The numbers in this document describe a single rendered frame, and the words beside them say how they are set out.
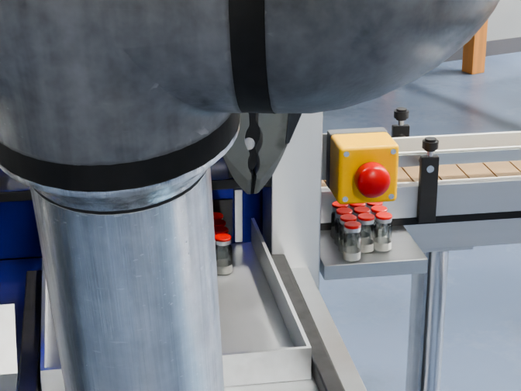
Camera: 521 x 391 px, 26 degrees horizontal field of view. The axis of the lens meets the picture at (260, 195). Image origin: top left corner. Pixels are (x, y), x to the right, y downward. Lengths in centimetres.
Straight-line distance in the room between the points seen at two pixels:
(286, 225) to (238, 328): 18
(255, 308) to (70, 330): 71
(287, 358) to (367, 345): 193
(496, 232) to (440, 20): 110
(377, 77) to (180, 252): 14
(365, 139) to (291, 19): 92
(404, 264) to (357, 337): 169
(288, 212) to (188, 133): 86
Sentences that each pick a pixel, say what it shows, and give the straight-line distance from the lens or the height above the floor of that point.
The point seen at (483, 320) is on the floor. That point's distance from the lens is 321.
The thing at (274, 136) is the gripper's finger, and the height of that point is 114.
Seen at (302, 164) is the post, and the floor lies 101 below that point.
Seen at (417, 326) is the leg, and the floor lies 70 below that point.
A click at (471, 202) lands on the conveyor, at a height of 91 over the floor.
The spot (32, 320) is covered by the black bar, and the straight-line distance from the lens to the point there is 121.
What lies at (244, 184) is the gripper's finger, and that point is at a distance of 101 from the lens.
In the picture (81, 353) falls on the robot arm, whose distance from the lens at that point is 57.
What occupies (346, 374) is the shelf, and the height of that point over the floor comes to 88.
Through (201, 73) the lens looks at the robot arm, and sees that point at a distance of 44.
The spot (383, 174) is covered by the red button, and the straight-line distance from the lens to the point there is 130.
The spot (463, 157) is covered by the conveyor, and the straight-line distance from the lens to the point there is 151.
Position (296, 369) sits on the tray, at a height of 89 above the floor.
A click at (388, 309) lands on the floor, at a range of 323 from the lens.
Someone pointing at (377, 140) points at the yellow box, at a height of 103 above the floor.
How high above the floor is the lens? 145
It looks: 21 degrees down
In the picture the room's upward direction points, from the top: straight up
